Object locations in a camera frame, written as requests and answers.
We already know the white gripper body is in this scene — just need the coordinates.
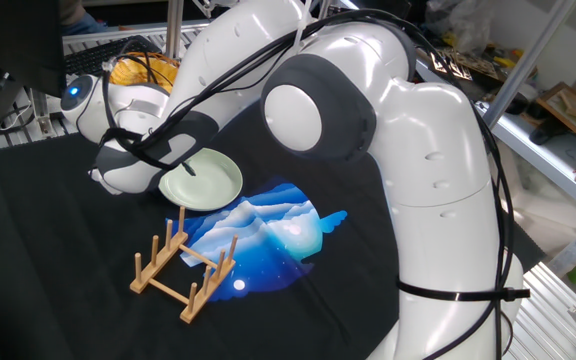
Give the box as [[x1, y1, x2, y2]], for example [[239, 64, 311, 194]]
[[87, 167, 124, 197]]

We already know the pale green round plate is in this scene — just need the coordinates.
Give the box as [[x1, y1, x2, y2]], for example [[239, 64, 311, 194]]
[[158, 147, 245, 212]]

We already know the wooden peg dish rack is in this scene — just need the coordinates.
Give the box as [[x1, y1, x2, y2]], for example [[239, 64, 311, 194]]
[[129, 205, 240, 325]]

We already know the black cloth with blue print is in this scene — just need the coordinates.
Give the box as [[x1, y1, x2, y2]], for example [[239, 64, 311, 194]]
[[0, 99, 547, 360]]

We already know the yellow wicker basket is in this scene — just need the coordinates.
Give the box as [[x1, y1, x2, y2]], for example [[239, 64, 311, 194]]
[[109, 51, 181, 95]]

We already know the black computer keyboard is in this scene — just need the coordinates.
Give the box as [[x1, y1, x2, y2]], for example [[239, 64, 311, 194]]
[[64, 34, 162, 77]]

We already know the black monitor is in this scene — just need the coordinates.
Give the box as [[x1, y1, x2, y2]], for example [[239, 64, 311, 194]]
[[0, 0, 77, 100]]

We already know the person in blue jeans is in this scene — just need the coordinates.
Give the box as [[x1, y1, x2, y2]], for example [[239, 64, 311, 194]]
[[59, 0, 110, 36]]

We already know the laser-cut wooden sheet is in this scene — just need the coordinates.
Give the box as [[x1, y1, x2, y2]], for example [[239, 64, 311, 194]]
[[430, 47, 499, 82]]

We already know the wooden framed tray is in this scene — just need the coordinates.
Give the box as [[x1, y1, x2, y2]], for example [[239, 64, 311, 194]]
[[536, 81, 576, 146]]

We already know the aluminium bracket with white box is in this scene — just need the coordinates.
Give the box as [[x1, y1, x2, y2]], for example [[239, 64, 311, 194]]
[[30, 88, 81, 139]]

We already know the aluminium upright post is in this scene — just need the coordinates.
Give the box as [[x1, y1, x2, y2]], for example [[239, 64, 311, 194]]
[[164, 0, 185, 60]]

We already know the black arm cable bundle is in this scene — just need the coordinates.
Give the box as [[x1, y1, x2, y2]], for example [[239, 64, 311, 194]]
[[98, 7, 532, 360]]

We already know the grey metal shelf frame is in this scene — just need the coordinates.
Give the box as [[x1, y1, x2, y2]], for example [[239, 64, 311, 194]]
[[415, 0, 576, 279]]

